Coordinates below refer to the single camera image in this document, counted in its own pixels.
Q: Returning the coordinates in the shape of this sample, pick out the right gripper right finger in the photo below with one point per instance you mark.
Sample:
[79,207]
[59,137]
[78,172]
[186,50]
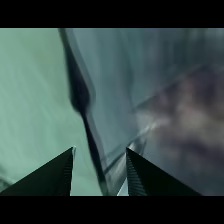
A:
[150,180]

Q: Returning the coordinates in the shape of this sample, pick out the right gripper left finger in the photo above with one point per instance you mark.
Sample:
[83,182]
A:
[53,178]

